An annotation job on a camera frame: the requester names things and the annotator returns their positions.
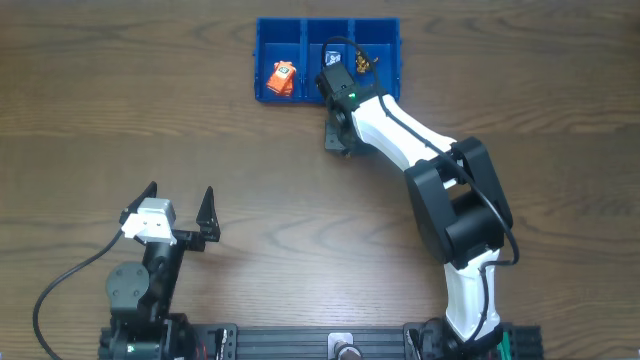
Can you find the mounting rail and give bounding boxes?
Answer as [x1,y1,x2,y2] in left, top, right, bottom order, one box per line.
[98,322,545,360]

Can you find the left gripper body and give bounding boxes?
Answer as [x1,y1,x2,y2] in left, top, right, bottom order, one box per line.
[172,229,208,253]

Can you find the blue tray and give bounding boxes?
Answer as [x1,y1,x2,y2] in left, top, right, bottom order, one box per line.
[253,16,404,105]

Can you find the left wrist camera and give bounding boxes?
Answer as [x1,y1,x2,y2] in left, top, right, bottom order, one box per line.
[120,197,177,246]

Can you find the orange candy box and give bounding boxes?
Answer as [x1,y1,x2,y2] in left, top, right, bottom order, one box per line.
[265,74,295,98]
[270,60,297,91]

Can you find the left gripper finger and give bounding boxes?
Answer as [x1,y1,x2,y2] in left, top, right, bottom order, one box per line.
[195,185,221,243]
[118,180,158,225]

